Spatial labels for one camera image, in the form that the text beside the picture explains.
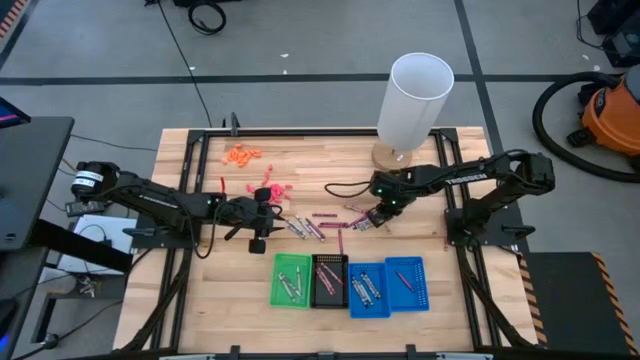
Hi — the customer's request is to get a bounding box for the bunch of keys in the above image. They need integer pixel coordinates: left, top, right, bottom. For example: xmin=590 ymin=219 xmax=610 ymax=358
xmin=77 ymin=277 xmax=101 ymax=300

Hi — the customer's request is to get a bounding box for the white paper sheet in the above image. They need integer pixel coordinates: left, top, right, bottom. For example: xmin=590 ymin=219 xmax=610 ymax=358
xmin=56 ymin=214 xmax=139 ymax=276

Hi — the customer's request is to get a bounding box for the long black floor cable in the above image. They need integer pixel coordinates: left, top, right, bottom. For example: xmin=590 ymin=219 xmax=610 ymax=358
xmin=157 ymin=0 xmax=215 ymax=129

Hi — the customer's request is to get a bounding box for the black cable bundle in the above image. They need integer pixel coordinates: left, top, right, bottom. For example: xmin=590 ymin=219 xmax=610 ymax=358
xmin=122 ymin=247 xmax=194 ymax=351
xmin=457 ymin=247 xmax=531 ymax=349

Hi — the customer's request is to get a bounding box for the black desk crossbar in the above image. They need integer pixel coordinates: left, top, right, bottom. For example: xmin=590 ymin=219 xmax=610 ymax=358
xmin=30 ymin=218 xmax=134 ymax=275

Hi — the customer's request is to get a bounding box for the black desk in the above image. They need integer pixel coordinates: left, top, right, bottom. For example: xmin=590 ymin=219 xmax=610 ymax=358
xmin=0 ymin=116 xmax=75 ymax=253

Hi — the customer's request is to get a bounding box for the black power brick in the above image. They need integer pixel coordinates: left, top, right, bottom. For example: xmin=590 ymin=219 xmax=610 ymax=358
xmin=64 ymin=198 xmax=107 ymax=218

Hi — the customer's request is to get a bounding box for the pink crayon pieces heap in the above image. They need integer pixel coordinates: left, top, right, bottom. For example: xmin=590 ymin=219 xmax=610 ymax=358
xmin=245 ymin=182 xmax=294 ymax=204

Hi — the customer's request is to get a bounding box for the orange crayon pieces heap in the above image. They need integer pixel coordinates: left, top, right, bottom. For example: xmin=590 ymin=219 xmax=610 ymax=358
xmin=220 ymin=143 xmax=264 ymax=168

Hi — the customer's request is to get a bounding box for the white shade wooden base lamp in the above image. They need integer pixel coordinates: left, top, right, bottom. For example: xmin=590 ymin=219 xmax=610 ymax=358
xmin=370 ymin=51 xmax=456 ymax=175

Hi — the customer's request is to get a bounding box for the black aluminium table frame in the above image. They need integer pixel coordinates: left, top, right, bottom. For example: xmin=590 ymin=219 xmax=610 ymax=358
xmin=119 ymin=127 xmax=539 ymax=356

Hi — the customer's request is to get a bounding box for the coiled black cable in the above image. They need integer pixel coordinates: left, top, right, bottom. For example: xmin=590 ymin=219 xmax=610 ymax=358
xmin=187 ymin=1 xmax=228 ymax=36

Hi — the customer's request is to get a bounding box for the orange shop vacuum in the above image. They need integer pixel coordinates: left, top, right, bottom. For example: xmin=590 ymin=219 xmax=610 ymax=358
xmin=566 ymin=63 xmax=640 ymax=174
xmin=531 ymin=71 xmax=640 ymax=184

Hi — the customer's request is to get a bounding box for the black plastic basket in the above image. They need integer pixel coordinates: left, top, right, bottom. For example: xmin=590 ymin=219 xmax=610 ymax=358
xmin=309 ymin=253 xmax=350 ymax=310

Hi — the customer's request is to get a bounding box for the green plastic basket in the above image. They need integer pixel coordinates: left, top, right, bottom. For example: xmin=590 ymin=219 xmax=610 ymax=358
xmin=269 ymin=252 xmax=314 ymax=310

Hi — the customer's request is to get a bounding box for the black mat with hazard stripes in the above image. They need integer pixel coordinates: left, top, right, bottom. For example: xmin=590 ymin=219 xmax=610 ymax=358
xmin=517 ymin=251 xmax=640 ymax=357

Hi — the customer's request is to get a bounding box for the monitor with blue screen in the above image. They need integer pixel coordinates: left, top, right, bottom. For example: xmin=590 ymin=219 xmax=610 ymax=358
xmin=0 ymin=97 xmax=32 ymax=130

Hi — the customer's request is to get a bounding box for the blue plastic basket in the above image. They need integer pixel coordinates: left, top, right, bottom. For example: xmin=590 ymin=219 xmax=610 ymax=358
xmin=383 ymin=256 xmax=431 ymax=314
xmin=347 ymin=262 xmax=392 ymax=320

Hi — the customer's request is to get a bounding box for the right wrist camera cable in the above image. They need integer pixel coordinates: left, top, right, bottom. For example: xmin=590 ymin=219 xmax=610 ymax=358
xmin=323 ymin=179 xmax=374 ymax=199

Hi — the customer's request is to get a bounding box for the black equipment case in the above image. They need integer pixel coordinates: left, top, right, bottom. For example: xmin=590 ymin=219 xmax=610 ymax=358
xmin=587 ymin=0 xmax=640 ymax=69

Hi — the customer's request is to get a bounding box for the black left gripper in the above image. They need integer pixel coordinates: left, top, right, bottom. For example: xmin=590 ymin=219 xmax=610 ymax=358
xmin=224 ymin=186 xmax=289 ymax=255

